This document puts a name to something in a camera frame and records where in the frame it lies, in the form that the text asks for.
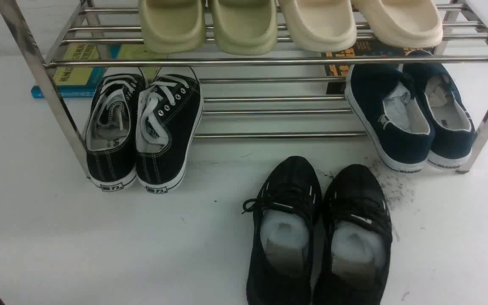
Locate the right green slipper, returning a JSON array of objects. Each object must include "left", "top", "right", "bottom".
[{"left": 207, "top": 0, "right": 278, "bottom": 55}]

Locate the navy slip-on shoe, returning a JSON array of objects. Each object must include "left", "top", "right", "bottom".
[
  {"left": 401, "top": 62, "right": 476, "bottom": 170},
  {"left": 344, "top": 64, "right": 435, "bottom": 173}
]

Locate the green slipper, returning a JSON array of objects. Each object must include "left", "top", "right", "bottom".
[
  {"left": 207, "top": 0, "right": 278, "bottom": 55},
  {"left": 138, "top": 0, "right": 206, "bottom": 54}
]

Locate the black mesh sneaker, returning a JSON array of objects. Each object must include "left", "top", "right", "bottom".
[
  {"left": 313, "top": 164, "right": 393, "bottom": 305},
  {"left": 243, "top": 156, "right": 322, "bottom": 305}
]

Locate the black canvas sneaker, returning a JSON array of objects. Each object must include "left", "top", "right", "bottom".
[
  {"left": 83, "top": 67, "right": 147, "bottom": 192},
  {"left": 135, "top": 74, "right": 204, "bottom": 194}
]

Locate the left navy slip-on shoe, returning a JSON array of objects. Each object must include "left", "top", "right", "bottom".
[{"left": 344, "top": 64, "right": 435, "bottom": 173}]

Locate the left cream slipper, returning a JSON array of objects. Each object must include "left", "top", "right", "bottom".
[{"left": 278, "top": 0, "right": 358, "bottom": 53}]

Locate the left black mesh sneaker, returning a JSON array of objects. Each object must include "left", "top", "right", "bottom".
[{"left": 243, "top": 156, "right": 322, "bottom": 305}]

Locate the cream slipper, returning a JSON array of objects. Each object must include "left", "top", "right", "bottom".
[
  {"left": 351, "top": 0, "right": 444, "bottom": 48},
  {"left": 278, "top": 0, "right": 358, "bottom": 53}
]

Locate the black and orange book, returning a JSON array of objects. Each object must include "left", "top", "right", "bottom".
[{"left": 322, "top": 40, "right": 449, "bottom": 101}]

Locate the right cream slipper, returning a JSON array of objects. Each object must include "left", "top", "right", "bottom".
[{"left": 351, "top": 0, "right": 444, "bottom": 48}]

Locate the right navy slip-on shoe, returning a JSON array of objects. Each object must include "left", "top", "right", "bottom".
[{"left": 401, "top": 62, "right": 476, "bottom": 170}]

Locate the stainless steel shoe rack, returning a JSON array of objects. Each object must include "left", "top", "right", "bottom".
[{"left": 0, "top": 0, "right": 488, "bottom": 175}]

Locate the left green slipper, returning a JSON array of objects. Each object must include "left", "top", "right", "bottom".
[{"left": 138, "top": 0, "right": 206, "bottom": 54}]

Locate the right black mesh sneaker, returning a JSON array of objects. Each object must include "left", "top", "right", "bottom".
[{"left": 313, "top": 164, "right": 393, "bottom": 305}]

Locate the yellow and blue book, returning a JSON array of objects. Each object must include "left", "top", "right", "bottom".
[{"left": 53, "top": 43, "right": 168, "bottom": 98}]

